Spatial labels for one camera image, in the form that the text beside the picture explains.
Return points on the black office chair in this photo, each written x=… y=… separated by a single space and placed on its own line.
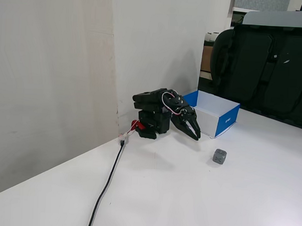
x=268 y=73

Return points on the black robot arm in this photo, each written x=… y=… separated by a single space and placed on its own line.
x=146 y=102

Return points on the red table clamp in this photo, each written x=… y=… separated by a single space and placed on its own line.
x=135 y=123

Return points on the blue and white cardboard box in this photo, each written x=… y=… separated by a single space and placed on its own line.
x=227 y=121

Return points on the light gray curved panel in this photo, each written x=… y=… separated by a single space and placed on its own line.
x=283 y=20

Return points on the brown cardboard box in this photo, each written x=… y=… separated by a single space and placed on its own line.
x=206 y=58

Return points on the gray block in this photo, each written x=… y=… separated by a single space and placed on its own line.
x=219 y=157

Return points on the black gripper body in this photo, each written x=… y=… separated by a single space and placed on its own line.
x=185 y=117

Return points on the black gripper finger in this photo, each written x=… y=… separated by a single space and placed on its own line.
x=184 y=128
x=196 y=127

